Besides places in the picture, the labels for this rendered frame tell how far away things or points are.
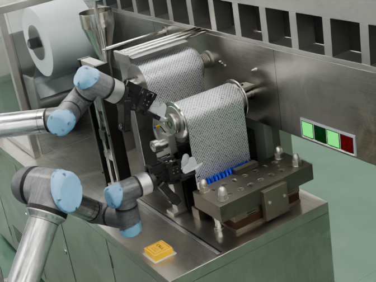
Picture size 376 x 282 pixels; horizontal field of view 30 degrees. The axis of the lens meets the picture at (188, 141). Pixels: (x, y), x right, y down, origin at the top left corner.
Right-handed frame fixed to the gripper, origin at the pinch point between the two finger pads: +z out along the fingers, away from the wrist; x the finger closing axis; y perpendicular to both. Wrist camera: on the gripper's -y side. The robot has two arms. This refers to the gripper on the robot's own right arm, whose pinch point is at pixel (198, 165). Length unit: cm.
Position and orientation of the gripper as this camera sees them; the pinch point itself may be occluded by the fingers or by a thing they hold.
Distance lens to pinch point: 242.5
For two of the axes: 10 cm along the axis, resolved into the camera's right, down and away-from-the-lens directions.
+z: 8.3, -3.3, 4.5
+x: -5.4, -2.6, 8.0
